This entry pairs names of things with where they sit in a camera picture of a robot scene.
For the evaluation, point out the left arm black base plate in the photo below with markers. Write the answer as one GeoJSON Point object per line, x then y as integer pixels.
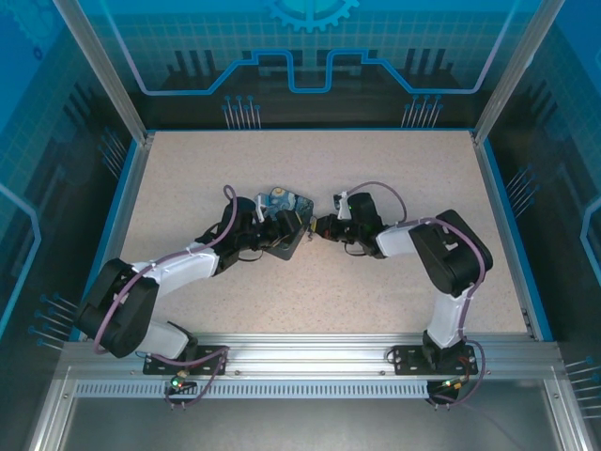
{"type": "Point", "coordinates": [211, 362]}

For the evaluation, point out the starry night painted tin box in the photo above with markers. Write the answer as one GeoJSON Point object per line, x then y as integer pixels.
{"type": "Point", "coordinates": [290, 199]}

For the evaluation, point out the small LED connector board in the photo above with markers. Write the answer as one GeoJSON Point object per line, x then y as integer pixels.
{"type": "Point", "coordinates": [453, 384]}
{"type": "Point", "coordinates": [178, 383]}

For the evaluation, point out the metal tray panel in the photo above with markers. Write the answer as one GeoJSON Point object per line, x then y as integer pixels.
{"type": "Point", "coordinates": [305, 423]}

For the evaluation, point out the aluminium mounting rail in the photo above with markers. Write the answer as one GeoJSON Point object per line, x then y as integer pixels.
{"type": "Point", "coordinates": [305, 352]}

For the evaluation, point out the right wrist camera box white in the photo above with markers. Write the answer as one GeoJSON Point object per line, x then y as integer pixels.
{"type": "Point", "coordinates": [343, 209]}

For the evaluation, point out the aluminium side rail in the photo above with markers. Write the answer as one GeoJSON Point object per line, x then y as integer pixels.
{"type": "Point", "coordinates": [501, 225]}
{"type": "Point", "coordinates": [123, 225]}

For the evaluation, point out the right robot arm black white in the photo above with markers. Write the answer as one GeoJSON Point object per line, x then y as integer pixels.
{"type": "Point", "coordinates": [451, 253]}

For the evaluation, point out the aluminium frame post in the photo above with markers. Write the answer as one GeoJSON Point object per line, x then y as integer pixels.
{"type": "Point", "coordinates": [114, 80]}
{"type": "Point", "coordinates": [509, 80]}

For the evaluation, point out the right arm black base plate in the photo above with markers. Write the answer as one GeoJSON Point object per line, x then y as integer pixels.
{"type": "Point", "coordinates": [408, 359]}

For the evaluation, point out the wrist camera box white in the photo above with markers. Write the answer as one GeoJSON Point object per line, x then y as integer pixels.
{"type": "Point", "coordinates": [343, 209]}
{"type": "Point", "coordinates": [260, 209]}

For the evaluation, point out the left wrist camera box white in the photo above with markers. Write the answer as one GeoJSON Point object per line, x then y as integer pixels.
{"type": "Point", "coordinates": [260, 209]}

